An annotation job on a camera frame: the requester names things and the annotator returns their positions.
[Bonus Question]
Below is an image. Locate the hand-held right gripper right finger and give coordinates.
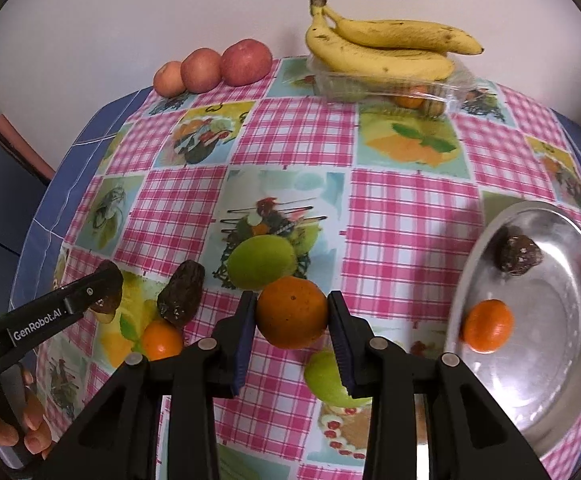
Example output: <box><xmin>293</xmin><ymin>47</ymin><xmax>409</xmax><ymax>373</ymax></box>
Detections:
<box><xmin>327</xmin><ymin>290</ymin><xmax>554</xmax><ymax>480</ymax></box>

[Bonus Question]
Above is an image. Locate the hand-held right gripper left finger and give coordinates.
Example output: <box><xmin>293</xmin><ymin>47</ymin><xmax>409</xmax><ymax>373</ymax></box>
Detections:
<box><xmin>40</xmin><ymin>290</ymin><xmax>258</xmax><ymax>480</ymax></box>

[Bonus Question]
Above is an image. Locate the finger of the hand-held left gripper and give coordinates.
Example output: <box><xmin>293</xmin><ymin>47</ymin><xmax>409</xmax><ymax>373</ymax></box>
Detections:
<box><xmin>64</xmin><ymin>262</ymin><xmax>121</xmax><ymax>319</ymax></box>

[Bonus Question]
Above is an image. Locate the dark brown date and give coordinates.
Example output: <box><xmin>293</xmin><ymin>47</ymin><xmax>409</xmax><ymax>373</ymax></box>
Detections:
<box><xmin>493</xmin><ymin>226</ymin><xmax>544</xmax><ymax>276</ymax></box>
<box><xmin>157</xmin><ymin>260</ymin><xmax>206</xmax><ymax>327</ymax></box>
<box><xmin>90</xmin><ymin>261</ymin><xmax>124</xmax><ymax>324</ymax></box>

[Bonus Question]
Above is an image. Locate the large orange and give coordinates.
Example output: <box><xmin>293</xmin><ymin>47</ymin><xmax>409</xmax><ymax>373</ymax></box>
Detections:
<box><xmin>256</xmin><ymin>276</ymin><xmax>330</xmax><ymax>350</ymax></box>

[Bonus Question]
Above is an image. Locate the round metal plate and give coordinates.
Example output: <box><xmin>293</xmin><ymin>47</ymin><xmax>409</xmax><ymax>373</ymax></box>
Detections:
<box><xmin>443</xmin><ymin>201</ymin><xmax>581</xmax><ymax>461</ymax></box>

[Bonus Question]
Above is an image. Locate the person's left hand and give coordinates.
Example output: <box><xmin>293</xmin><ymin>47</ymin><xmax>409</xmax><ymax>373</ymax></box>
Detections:
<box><xmin>0</xmin><ymin>369</ymin><xmax>55</xmax><ymax>461</ymax></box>

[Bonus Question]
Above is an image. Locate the green lime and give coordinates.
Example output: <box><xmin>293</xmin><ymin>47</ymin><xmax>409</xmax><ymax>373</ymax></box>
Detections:
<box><xmin>304</xmin><ymin>350</ymin><xmax>373</xmax><ymax>408</ymax></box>
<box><xmin>226</xmin><ymin>235</ymin><xmax>297</xmax><ymax>291</ymax></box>

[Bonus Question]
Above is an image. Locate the small orange tangerine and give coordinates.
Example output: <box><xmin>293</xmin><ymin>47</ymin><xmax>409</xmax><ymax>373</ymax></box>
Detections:
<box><xmin>463</xmin><ymin>299</ymin><xmax>515</xmax><ymax>353</ymax></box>
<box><xmin>395</xmin><ymin>86</ymin><xmax>430</xmax><ymax>110</ymax></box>
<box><xmin>142</xmin><ymin>320</ymin><xmax>184</xmax><ymax>362</ymax></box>

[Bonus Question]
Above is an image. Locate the pink checked printed tablecloth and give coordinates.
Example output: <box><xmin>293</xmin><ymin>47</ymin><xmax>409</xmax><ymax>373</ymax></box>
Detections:
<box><xmin>9</xmin><ymin>55</ymin><xmax>581</xmax><ymax>480</ymax></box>

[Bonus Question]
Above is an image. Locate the reddish brown bar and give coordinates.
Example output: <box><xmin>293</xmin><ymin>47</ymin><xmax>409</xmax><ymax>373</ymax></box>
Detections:
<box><xmin>0</xmin><ymin>114</ymin><xmax>57</xmax><ymax>183</ymax></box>

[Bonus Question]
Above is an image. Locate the red apple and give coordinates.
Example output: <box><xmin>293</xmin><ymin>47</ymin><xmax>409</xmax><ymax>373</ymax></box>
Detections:
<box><xmin>180</xmin><ymin>48</ymin><xmax>222</xmax><ymax>95</ymax></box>
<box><xmin>152</xmin><ymin>61</ymin><xmax>188</xmax><ymax>98</ymax></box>
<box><xmin>220</xmin><ymin>38</ymin><xmax>274</xmax><ymax>87</ymax></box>

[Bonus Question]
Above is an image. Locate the clear plastic container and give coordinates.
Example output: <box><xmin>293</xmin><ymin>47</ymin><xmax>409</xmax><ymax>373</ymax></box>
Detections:
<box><xmin>307</xmin><ymin>54</ymin><xmax>477</xmax><ymax>120</ymax></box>

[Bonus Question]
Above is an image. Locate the yellow banana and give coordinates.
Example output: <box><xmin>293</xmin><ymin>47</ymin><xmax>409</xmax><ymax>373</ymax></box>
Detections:
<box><xmin>309</xmin><ymin>0</ymin><xmax>485</xmax><ymax>56</ymax></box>
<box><xmin>305</xmin><ymin>4</ymin><xmax>457</xmax><ymax>84</ymax></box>

